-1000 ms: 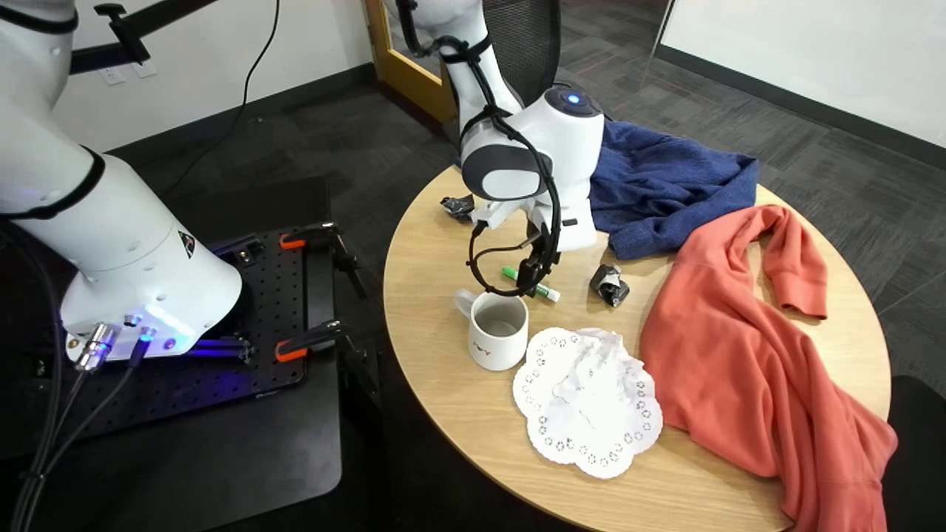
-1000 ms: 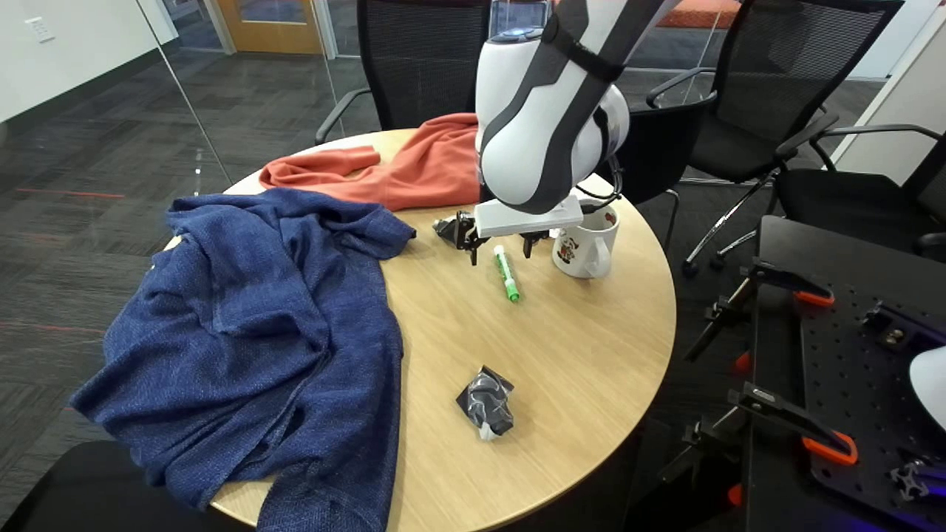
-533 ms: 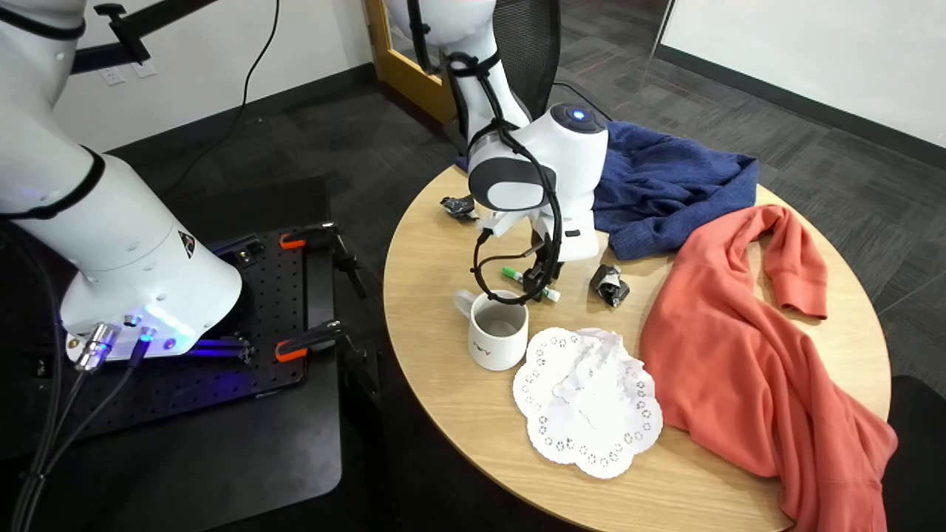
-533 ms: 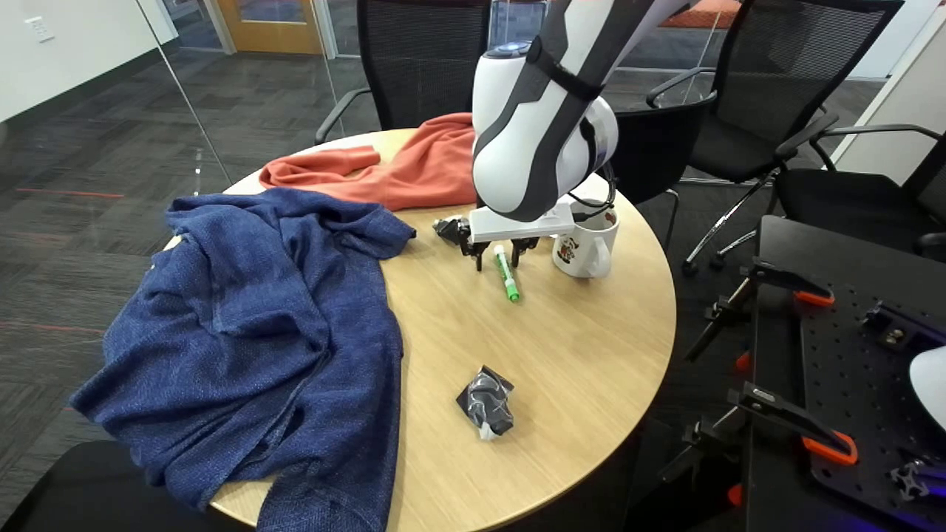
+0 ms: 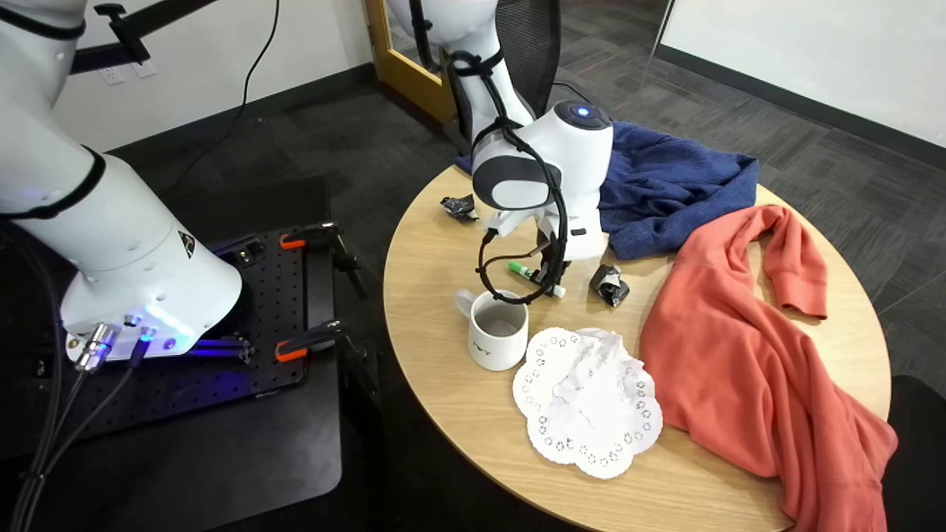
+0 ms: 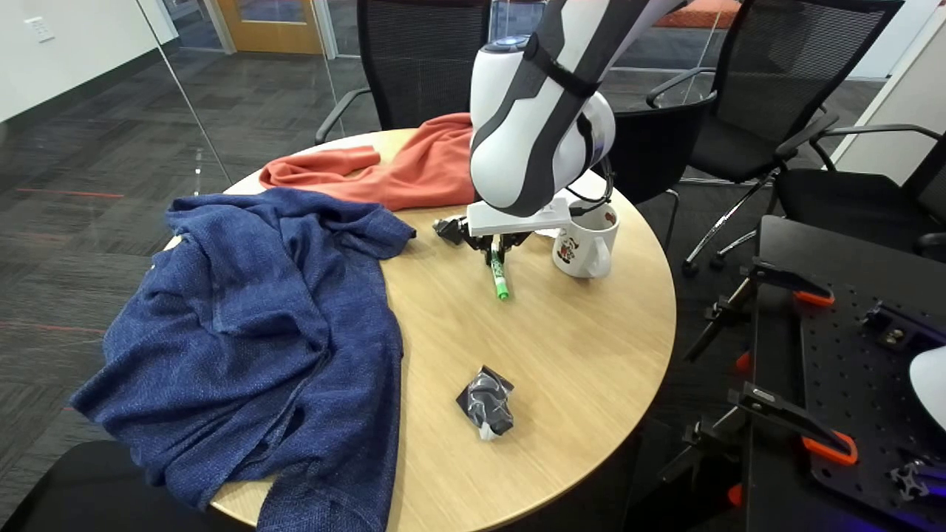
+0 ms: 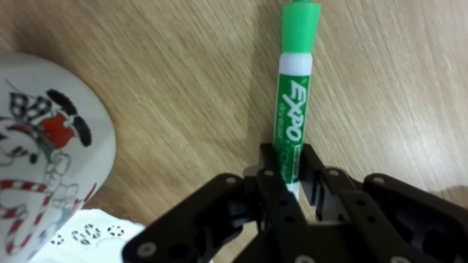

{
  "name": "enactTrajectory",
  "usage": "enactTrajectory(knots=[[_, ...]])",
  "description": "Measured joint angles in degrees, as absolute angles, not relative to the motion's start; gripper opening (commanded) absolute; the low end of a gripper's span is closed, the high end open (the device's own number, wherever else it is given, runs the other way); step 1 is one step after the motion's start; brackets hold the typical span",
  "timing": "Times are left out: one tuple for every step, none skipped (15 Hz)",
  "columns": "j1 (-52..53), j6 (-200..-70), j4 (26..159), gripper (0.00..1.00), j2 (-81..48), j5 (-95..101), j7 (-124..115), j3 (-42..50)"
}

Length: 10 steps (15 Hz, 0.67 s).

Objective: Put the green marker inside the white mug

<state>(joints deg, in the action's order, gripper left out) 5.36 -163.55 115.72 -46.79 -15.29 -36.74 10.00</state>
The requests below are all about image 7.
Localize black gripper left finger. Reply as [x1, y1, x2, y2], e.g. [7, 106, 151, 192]
[122, 143, 314, 263]

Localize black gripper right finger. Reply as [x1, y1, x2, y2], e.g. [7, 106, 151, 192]
[299, 144, 468, 263]

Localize green Expo dry-erase marker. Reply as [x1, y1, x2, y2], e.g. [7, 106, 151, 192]
[271, 0, 324, 195]

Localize white cartoon print mug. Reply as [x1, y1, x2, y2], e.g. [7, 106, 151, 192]
[0, 51, 118, 263]

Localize white paper doily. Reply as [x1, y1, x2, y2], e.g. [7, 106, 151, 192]
[31, 207, 148, 263]

